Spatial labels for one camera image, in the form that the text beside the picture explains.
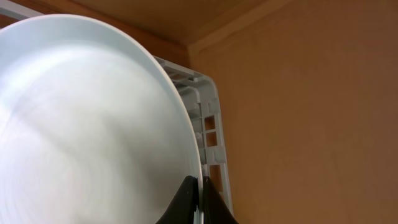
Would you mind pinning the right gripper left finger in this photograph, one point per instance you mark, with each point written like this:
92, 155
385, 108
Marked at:
183, 205

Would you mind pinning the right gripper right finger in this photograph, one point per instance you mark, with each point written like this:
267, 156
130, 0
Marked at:
214, 208

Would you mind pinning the light blue plate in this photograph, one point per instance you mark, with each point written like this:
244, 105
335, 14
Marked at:
92, 128

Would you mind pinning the grey dishwasher rack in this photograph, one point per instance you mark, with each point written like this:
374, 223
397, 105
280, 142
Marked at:
198, 91

